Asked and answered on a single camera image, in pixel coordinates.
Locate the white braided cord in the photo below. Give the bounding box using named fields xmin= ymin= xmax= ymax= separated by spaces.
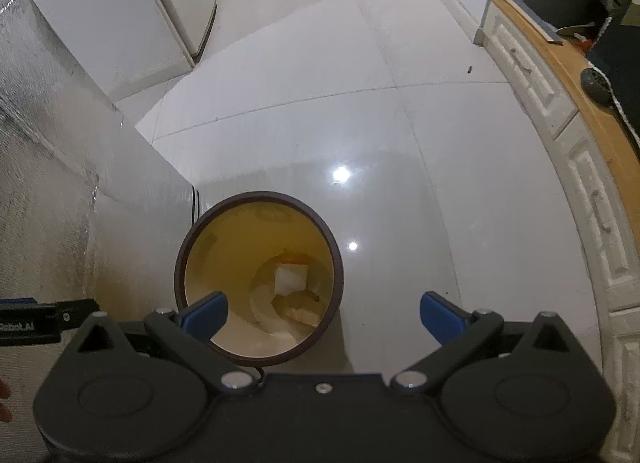
xmin=597 ymin=16 xmax=640 ymax=141

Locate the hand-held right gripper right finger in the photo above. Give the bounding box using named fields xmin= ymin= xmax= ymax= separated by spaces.
xmin=392 ymin=291 xmax=590 ymax=390

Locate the white cabinet wooden top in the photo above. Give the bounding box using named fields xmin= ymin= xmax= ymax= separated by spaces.
xmin=475 ymin=0 xmax=640 ymax=463

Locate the grey flat strip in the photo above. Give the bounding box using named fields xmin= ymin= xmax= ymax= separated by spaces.
xmin=514 ymin=0 xmax=564 ymax=45

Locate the person's left hand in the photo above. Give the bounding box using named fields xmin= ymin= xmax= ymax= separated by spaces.
xmin=0 ymin=379 xmax=14 ymax=425

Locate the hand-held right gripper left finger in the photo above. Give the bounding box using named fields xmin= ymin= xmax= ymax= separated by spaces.
xmin=75 ymin=291 xmax=256 ymax=391

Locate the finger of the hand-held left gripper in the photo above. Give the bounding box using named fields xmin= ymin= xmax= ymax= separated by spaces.
xmin=0 ymin=297 xmax=99 ymax=345

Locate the white crumpled paper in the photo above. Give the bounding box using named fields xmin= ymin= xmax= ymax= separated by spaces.
xmin=273 ymin=263 xmax=309 ymax=295

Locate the silver textured sheet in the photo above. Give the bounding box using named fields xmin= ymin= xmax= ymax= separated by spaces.
xmin=0 ymin=0 xmax=201 ymax=463

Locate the brown rimmed yellow trash bin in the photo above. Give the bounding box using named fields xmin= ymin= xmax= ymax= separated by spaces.
xmin=174 ymin=190 xmax=345 ymax=365

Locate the dark oval stone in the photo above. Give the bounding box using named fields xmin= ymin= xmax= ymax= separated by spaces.
xmin=580 ymin=67 xmax=614 ymax=104

